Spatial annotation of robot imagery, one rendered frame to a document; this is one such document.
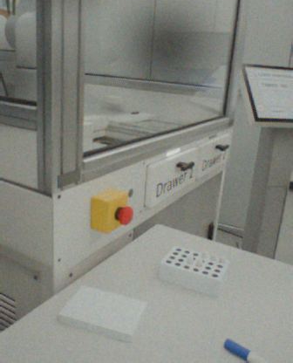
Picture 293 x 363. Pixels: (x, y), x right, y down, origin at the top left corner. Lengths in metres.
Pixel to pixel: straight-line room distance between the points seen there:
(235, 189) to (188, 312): 2.09
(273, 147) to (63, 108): 1.37
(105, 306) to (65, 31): 0.46
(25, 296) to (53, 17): 0.55
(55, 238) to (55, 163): 0.14
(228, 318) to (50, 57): 0.53
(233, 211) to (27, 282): 2.14
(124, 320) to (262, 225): 1.45
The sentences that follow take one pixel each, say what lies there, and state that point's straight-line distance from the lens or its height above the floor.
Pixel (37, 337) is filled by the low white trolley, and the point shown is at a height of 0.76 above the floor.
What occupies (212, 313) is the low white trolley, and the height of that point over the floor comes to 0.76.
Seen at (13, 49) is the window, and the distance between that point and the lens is 0.71.
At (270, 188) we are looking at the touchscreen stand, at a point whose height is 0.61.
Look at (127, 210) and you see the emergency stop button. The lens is 0.73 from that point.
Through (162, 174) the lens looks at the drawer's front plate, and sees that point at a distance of 0.96.
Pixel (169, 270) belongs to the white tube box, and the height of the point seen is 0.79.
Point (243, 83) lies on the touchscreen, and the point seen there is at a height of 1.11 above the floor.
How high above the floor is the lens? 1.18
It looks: 17 degrees down
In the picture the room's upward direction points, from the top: 4 degrees clockwise
